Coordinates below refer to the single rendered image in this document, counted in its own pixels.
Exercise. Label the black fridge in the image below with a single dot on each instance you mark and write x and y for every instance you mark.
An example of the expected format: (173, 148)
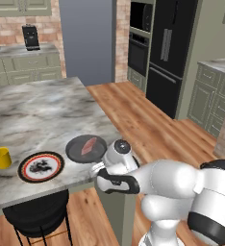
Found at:
(170, 57)

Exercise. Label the grey-green drawer under oven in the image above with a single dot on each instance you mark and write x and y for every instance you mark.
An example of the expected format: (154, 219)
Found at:
(137, 79)

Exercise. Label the black-rimmed patterned plate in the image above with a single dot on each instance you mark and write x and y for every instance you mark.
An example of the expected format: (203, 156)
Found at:
(40, 166)

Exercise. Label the red raw steak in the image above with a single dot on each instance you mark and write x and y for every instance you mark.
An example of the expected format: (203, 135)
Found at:
(89, 146)

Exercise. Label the black round stool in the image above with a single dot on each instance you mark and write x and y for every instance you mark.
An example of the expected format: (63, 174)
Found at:
(37, 209)

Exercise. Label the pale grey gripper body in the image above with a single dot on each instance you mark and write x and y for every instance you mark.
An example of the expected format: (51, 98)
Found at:
(96, 166)

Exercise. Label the grey-green base cupboards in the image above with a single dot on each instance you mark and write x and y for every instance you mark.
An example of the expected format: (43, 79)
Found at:
(28, 68)

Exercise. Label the black built-in oven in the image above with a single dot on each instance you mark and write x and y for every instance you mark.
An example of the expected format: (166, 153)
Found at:
(138, 54)

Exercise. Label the yellow cup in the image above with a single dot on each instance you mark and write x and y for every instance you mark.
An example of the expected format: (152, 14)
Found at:
(2, 158)

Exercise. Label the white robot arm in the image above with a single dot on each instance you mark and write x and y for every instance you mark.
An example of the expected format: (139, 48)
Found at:
(169, 182)

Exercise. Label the grey-green wall cupboards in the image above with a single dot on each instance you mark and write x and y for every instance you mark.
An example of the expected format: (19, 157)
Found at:
(21, 8)

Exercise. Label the black coffee machine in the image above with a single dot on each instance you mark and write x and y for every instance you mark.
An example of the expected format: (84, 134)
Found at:
(30, 36)

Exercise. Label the grey-green cupboards with marble worktop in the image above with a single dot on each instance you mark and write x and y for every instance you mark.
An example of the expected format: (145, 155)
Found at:
(210, 96)

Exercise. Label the grey-green island base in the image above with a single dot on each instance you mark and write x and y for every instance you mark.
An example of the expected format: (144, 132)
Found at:
(117, 214)

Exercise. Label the dark grey frying pan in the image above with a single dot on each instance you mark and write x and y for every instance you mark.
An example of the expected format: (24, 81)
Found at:
(74, 151)

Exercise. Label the black microwave oven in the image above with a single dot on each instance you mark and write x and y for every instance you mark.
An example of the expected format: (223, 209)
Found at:
(141, 16)

